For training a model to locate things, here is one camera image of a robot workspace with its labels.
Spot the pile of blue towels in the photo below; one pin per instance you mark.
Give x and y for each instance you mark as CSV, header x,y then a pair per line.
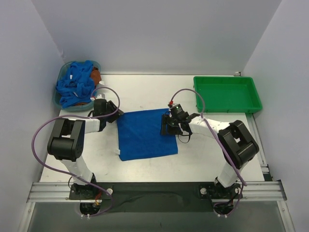
x,y
76,85

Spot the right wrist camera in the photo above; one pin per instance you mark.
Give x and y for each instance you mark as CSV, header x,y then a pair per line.
x,y
178,113

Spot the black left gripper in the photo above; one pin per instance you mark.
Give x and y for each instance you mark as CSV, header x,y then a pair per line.
x,y
115,111

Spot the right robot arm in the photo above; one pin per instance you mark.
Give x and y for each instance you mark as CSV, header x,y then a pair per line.
x,y
236,142

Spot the blue towel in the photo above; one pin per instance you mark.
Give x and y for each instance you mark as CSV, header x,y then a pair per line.
x,y
139,136

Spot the green plastic tray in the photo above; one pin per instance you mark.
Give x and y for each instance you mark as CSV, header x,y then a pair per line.
x,y
226,94

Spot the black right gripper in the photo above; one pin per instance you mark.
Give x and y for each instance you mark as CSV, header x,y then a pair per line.
x,y
165,124

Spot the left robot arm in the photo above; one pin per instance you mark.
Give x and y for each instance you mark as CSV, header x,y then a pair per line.
x,y
66,141

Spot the aluminium frame rail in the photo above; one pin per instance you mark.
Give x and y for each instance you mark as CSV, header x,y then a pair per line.
x,y
56,192

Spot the orange brown towel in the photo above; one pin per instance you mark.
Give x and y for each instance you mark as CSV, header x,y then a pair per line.
x,y
95,76

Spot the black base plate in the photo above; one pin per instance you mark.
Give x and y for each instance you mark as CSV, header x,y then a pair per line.
x,y
160,197

